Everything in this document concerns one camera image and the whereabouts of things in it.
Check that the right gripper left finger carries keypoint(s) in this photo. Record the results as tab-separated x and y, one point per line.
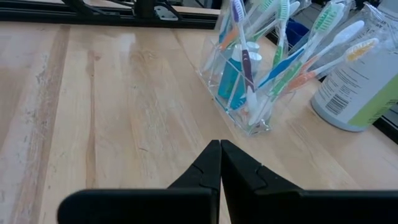
208	174

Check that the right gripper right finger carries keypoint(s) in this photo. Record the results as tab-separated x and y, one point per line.
248	193

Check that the clear acrylic organizer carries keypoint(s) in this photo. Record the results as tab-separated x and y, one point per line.
264	129

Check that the teal toothpaste tube white cap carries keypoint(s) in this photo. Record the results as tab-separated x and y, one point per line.
231	77
255	60

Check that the purple white toothbrush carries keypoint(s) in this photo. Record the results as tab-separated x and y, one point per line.
247	68

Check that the orange white toothbrush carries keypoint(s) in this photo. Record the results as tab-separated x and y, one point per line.
298	81
229	37

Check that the blue white toothbrush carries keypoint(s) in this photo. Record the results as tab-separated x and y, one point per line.
281	67
224	29

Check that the green white toothbrush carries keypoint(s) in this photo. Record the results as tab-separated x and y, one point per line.
278	56
266	4
325	17

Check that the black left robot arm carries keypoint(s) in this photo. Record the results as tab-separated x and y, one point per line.
143	7

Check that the white wipes canister green label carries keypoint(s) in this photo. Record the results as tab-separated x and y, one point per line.
357	93

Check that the white metal mounting bracket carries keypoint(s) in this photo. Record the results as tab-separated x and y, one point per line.
166	14

